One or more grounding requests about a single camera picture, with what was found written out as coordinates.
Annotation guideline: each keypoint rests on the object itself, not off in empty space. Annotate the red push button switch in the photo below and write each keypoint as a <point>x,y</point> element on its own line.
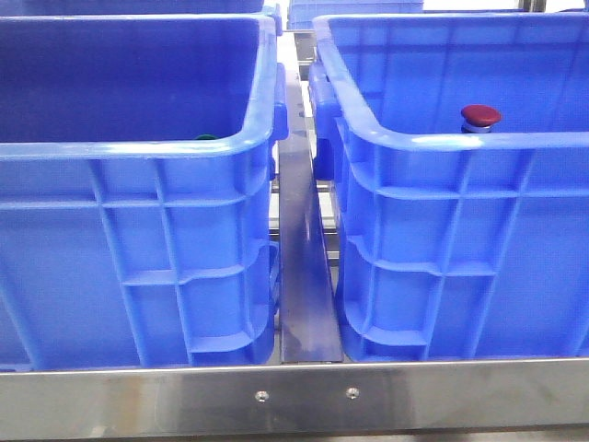
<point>479,118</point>

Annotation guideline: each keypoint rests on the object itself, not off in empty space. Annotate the blue plastic crate right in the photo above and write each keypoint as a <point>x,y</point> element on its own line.
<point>457,246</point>

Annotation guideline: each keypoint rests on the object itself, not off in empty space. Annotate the blue plastic crate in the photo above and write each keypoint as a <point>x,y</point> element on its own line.
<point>457,246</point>
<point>125,242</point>

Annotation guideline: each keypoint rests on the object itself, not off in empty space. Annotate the blue plastic crate left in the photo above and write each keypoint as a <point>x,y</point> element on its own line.
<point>125,242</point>

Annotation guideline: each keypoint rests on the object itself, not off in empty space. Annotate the blue crate rear right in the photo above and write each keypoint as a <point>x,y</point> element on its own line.
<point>301,13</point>

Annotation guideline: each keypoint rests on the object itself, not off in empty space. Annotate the blue crate rear left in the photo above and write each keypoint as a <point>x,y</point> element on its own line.
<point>137,7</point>

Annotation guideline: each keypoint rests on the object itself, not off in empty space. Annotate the green push button switch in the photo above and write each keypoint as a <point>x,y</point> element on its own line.
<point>206,137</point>

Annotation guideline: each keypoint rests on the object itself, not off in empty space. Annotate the left rail screw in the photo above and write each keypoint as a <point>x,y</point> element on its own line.
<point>262,396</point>

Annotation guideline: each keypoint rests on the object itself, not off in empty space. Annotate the rail screw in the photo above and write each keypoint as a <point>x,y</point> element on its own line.
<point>352,393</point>
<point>262,396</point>

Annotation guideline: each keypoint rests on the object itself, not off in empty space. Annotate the right rail screw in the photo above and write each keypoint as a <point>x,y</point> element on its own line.
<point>352,393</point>

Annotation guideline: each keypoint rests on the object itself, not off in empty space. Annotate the stainless steel front rail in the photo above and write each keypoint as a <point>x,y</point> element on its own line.
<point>308,399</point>

